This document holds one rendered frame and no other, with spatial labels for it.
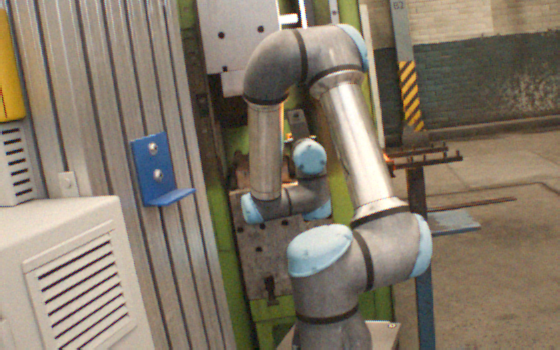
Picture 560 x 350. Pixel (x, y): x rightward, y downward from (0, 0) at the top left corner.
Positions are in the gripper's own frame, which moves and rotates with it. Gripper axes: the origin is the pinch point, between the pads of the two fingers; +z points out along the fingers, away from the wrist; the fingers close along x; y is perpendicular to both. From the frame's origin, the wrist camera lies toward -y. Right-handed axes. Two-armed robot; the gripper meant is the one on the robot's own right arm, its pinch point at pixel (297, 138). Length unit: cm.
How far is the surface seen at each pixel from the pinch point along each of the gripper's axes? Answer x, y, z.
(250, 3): -7, -50, 39
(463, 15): 312, -90, 578
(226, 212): -30, 31, 57
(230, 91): -19.5, -17.9, 40.7
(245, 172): -18.9, 13.6, 42.0
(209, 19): -23, -46, 40
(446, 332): 62, 111, 65
